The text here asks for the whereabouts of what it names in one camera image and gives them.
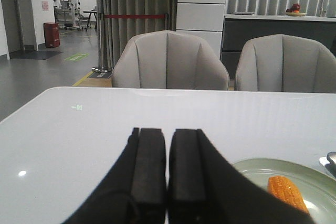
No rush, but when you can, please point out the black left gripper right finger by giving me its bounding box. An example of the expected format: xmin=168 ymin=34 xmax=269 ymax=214
xmin=168 ymin=129 xmax=314 ymax=223

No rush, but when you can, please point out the fruit bowl on counter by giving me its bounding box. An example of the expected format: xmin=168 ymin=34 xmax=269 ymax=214
xmin=285 ymin=3 xmax=306 ymax=17

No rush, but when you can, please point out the orange corn cob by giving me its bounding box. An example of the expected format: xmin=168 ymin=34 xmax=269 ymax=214
xmin=267 ymin=176 xmax=309 ymax=214

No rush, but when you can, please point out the pale green plate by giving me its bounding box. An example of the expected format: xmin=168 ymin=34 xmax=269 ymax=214
xmin=233 ymin=158 xmax=335 ymax=223

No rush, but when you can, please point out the chrome faucet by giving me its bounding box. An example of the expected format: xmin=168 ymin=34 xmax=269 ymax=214
xmin=319 ymin=0 xmax=328 ymax=17

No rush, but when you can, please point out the grey armchair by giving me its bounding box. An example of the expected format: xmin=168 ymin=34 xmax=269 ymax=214
xmin=235 ymin=34 xmax=335 ymax=93
xmin=112 ymin=30 xmax=229 ymax=90

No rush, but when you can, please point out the white drawer cabinet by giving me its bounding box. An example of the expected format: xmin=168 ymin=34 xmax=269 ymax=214
xmin=176 ymin=0 xmax=226 ymax=57

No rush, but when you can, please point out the dark grey kitchen counter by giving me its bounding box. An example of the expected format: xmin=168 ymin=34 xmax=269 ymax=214
xmin=221 ymin=15 xmax=335 ymax=79

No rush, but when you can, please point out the grey curtain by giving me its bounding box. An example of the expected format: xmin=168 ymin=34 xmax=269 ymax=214
xmin=97 ymin=0 xmax=177 ymax=68

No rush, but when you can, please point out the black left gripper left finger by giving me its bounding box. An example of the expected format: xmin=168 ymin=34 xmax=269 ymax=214
xmin=65 ymin=128 xmax=166 ymax=223

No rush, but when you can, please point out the grey left armchair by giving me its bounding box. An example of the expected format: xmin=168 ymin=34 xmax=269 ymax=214
xmin=112 ymin=30 xmax=229 ymax=90

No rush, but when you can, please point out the grey right armchair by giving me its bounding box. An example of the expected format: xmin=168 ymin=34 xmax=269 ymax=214
xmin=235 ymin=34 xmax=335 ymax=93

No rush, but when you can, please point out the red trash bin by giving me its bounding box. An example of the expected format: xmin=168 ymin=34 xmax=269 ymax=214
xmin=44 ymin=22 xmax=60 ymax=48

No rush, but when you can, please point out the red belt stanchion barrier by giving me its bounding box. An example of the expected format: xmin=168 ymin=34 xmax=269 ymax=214
xmin=92 ymin=13 xmax=169 ymax=73

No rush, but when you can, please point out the black silver kitchen scale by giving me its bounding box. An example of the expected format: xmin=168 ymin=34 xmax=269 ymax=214
xmin=319 ymin=151 xmax=336 ymax=178

